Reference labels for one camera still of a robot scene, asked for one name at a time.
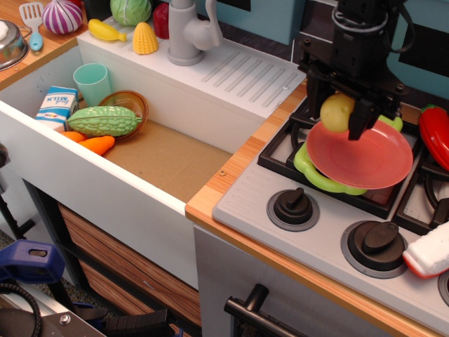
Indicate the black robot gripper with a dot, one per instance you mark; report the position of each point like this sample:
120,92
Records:
357,70

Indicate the yellow toy potato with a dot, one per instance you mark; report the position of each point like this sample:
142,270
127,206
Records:
336,111

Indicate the pink plastic plate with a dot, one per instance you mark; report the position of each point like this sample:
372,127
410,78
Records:
358,158

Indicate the green plastic tray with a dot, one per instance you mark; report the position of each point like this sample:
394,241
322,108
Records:
315,175

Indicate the teal toy microwave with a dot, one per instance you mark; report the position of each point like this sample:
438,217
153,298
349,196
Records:
425,65

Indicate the red toy chili pepper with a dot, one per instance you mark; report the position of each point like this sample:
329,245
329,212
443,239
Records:
433,126

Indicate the black stove knob left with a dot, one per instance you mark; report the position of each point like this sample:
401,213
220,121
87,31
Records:
293,210

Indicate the black stove knob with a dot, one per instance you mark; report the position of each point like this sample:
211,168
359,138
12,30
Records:
375,248
293,210

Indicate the black stove grate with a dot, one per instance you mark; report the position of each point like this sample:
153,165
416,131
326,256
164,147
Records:
419,203

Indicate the black stove knob middle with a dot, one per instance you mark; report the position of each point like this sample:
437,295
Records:
375,248

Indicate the grey toy faucet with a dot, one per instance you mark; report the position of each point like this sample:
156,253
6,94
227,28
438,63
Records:
189,36

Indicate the white red toy bottle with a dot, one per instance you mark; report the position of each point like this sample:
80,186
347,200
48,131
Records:
427,257

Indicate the red toy bell pepper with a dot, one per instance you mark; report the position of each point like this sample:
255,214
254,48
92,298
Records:
160,19

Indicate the yellow toy corn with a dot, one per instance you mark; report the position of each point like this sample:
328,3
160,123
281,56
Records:
144,39

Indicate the orange translucent bowl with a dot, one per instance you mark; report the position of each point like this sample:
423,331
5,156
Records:
132,101

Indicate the green toy cabbage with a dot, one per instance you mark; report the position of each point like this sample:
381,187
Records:
131,12

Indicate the green toy bitter gourd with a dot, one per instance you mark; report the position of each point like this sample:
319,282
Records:
104,121

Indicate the orange toy carrot front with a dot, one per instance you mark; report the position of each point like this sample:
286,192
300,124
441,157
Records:
99,145

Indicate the orange toy carrot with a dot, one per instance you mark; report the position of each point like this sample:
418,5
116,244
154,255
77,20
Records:
75,136
99,145

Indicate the mint green plastic cup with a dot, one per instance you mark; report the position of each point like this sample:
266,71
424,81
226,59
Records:
92,80

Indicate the yellow toy banana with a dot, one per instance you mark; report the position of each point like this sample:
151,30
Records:
105,32

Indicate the orange toy carrot back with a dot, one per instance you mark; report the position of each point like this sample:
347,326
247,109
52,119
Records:
75,136

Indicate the toy milk carton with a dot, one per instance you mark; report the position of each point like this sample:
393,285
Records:
59,104

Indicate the purple white toy onion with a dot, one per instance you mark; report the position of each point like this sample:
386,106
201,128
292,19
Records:
62,17

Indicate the white blue toy spatula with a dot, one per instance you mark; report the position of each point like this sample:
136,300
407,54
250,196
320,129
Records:
31,14

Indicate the metal toy pot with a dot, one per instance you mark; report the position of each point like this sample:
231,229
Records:
13,46

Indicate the blue clamp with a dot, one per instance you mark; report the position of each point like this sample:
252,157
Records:
31,262

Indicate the black oven door handle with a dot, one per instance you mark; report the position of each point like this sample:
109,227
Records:
249,320

